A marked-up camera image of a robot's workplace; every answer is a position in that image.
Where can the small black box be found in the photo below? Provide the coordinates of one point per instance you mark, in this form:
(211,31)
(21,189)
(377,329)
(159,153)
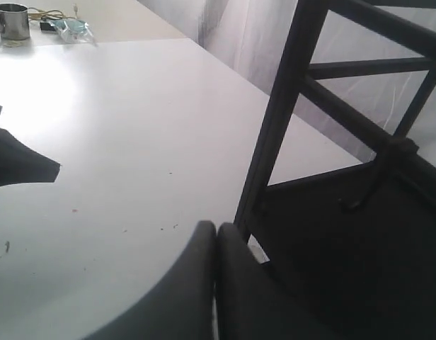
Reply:
(46,26)

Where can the black metal shelf rack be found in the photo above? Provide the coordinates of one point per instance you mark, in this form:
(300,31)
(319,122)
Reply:
(353,247)

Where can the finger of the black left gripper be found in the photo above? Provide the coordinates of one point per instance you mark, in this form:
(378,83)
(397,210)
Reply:
(20,164)

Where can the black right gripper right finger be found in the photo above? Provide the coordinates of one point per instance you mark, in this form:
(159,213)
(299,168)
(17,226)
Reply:
(249,304)

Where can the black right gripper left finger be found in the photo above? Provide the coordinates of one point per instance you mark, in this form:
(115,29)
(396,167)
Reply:
(179,306)

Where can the clear plastic bag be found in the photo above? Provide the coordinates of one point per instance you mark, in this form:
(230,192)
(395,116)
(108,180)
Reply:
(73,30)

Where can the stainless steel mug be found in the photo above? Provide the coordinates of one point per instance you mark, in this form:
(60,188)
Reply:
(14,22)

